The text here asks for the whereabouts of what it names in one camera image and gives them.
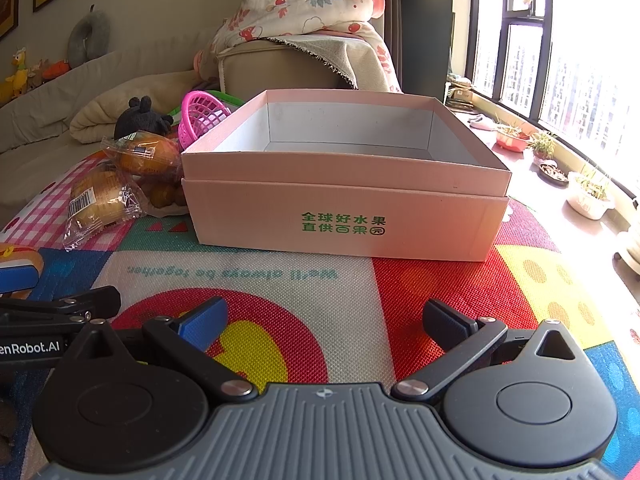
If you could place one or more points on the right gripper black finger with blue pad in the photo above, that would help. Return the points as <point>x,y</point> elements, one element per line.
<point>181,343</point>

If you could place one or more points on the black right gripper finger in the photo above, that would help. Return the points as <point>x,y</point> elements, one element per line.
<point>467,345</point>

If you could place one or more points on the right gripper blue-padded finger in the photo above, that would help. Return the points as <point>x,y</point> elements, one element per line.
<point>20,268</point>

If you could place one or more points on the colourful patterned play mat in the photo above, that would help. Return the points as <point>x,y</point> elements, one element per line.
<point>314,318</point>

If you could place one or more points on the wrapped bread bun front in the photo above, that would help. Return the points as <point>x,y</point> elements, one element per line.
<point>104,197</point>

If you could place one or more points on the wrapped orange bread bun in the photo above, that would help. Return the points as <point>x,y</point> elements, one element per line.
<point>144,154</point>

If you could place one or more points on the pink cardboard box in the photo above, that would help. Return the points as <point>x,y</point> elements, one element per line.
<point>351,173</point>

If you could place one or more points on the dark round dish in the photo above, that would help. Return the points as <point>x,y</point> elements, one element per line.
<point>552,174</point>

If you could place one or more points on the white planter with succulents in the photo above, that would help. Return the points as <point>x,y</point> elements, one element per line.
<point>588,194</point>

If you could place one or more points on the yellow plush duck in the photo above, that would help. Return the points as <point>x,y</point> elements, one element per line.
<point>15,85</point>

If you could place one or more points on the red flower pot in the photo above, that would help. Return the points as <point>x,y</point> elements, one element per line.
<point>512,139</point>

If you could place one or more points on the black plush toy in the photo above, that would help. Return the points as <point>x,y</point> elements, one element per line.
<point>139,116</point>

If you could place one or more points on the small potted green plant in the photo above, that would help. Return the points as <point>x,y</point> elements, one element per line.
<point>542,145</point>

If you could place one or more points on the pink plastic basket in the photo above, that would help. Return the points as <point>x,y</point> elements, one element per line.
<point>200,112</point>

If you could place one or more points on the grey neck pillow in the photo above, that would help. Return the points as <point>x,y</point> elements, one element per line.
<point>89,39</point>

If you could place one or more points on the beige upholstered ottoman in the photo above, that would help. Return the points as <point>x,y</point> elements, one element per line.
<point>249,69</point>

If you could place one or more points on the floral folded quilt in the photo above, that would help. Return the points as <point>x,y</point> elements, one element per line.
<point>337,32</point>

